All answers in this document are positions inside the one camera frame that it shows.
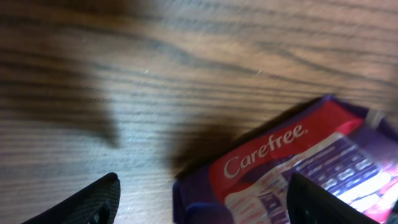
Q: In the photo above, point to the red Carefree pad pack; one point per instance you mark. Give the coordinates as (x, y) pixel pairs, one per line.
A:
(348, 150)

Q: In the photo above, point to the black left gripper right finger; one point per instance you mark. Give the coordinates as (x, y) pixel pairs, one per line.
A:
(308, 203)

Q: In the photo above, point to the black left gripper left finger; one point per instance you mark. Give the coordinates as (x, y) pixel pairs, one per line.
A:
(97, 203)

